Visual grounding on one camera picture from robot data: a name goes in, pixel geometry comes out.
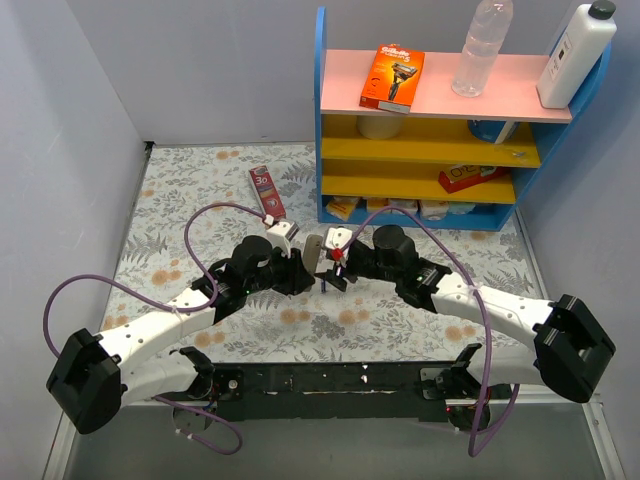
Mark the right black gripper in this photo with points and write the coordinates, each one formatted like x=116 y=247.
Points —
x=347 y=263

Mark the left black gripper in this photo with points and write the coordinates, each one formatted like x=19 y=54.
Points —
x=298 y=272

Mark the white remote control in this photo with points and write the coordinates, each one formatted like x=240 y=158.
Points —
x=311 y=252

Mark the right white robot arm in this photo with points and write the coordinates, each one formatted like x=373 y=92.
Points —
x=561 y=345

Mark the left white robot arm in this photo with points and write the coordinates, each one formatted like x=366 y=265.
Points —
x=95 y=375

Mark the yellow orange box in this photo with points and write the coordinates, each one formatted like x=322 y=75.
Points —
x=342 y=207

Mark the red toothpaste box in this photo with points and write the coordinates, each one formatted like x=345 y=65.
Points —
x=266 y=193

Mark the white cup on shelf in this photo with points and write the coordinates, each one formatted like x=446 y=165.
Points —
x=379 y=127

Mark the red box on shelf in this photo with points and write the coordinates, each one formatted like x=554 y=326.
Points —
x=461 y=177

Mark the blue yellow pink shelf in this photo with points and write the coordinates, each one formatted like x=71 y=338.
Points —
x=435 y=134

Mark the orange razor box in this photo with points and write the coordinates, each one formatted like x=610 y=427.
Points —
x=392 y=80

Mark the blue white container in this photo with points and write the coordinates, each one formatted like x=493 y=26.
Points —
x=492 y=131

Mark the clear plastic water bottle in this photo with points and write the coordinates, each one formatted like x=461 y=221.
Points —
x=485 y=37

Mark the white bottle black cap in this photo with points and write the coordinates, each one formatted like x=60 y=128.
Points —
x=582 y=42

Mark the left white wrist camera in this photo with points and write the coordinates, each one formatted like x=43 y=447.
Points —
x=280 y=233

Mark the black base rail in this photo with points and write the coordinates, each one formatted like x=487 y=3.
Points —
x=423 y=391

